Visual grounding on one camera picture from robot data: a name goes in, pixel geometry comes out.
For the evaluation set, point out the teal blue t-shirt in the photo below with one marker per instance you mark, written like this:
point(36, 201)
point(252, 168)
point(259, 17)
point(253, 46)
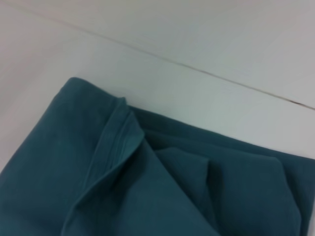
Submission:
point(123, 184)

